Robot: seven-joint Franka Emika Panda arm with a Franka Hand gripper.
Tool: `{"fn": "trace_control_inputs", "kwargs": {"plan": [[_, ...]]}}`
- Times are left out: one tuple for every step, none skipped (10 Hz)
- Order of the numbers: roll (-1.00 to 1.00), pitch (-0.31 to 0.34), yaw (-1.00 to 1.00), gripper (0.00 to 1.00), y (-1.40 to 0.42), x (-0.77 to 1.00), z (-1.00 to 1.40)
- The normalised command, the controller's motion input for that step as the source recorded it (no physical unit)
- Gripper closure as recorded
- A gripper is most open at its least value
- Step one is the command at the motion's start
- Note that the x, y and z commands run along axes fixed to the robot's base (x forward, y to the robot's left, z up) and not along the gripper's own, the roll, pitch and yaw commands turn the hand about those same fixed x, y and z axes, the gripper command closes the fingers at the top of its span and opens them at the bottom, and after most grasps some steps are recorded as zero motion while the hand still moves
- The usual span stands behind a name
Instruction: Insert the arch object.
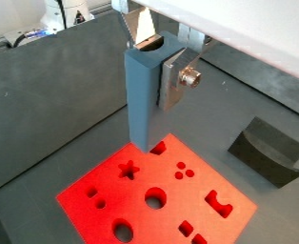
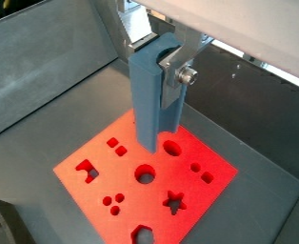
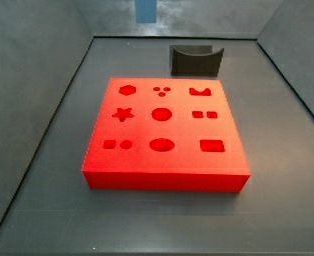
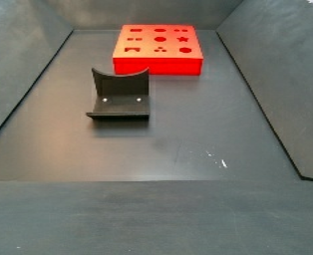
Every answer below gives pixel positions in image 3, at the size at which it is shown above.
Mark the dark grey curved holder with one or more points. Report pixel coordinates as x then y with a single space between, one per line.
194 60

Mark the red shape sorter block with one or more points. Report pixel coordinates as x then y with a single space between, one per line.
165 137

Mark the blue tape strip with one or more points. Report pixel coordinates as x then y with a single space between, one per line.
145 10

